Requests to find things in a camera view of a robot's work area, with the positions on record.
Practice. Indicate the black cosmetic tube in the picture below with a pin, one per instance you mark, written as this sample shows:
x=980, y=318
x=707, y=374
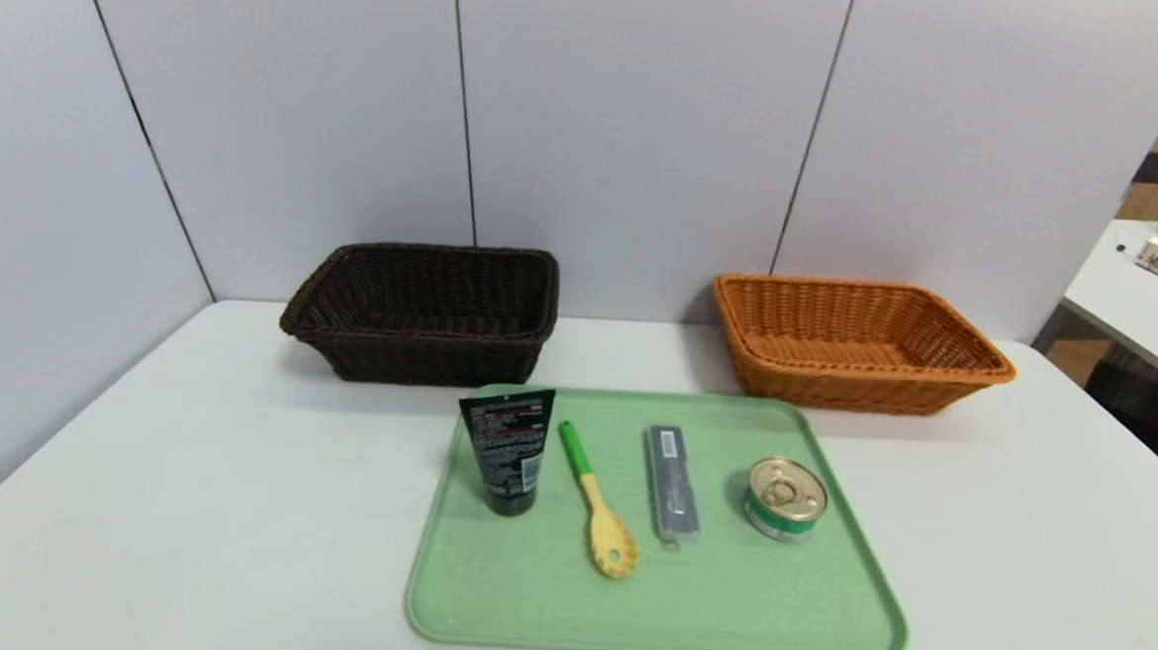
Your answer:
x=508, y=450

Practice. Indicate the grey translucent slim plastic case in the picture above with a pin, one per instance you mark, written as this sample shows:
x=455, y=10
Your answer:
x=671, y=488

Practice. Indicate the gold lid green label can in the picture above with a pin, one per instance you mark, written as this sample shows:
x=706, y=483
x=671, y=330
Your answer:
x=785, y=494

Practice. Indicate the dark brown wicker basket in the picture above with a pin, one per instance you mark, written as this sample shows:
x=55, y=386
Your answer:
x=419, y=356

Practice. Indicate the orange wicker basket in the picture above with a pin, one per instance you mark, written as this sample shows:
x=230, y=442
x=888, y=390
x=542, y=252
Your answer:
x=833, y=388

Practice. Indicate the light green plastic tray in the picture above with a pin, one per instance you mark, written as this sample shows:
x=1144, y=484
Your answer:
x=723, y=600

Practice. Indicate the white side table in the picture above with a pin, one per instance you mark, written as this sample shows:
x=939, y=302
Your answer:
x=1135, y=305

